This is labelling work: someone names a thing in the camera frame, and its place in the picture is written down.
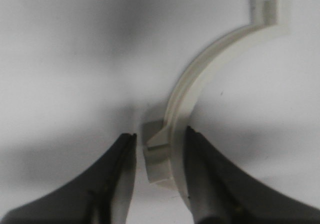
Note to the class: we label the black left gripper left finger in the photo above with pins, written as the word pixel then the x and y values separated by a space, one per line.
pixel 101 194

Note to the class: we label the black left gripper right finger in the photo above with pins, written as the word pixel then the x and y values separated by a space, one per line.
pixel 220 192

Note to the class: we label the white half pipe clamp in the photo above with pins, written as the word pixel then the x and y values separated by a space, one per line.
pixel 163 152

